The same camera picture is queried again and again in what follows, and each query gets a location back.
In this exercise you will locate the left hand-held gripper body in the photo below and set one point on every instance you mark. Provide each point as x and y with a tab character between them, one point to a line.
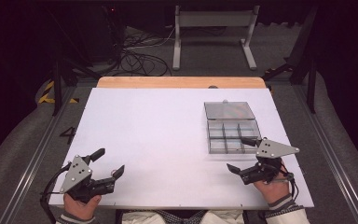
76	172

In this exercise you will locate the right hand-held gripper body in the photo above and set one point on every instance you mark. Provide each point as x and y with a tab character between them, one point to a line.
272	149

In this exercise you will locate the clear plastic compartment box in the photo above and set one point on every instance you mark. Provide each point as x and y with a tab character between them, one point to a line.
231	127

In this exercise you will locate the person's left hand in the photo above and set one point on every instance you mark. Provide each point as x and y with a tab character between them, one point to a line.
80	207

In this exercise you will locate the person's right hand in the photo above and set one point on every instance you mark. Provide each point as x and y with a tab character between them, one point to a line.
273	189

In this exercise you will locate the person's checked clothing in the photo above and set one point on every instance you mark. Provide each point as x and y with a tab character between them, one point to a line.
180	216

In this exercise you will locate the black metal stand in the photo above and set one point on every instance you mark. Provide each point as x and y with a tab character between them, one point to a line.
57	84
311	84

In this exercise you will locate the black equipment case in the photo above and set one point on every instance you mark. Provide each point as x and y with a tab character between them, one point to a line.
99	34

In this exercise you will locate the white metal stand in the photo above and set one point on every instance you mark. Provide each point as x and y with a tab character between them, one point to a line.
214	19

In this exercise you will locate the aluminium floor rail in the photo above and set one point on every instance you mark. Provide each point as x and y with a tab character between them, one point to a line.
31	161
332	155

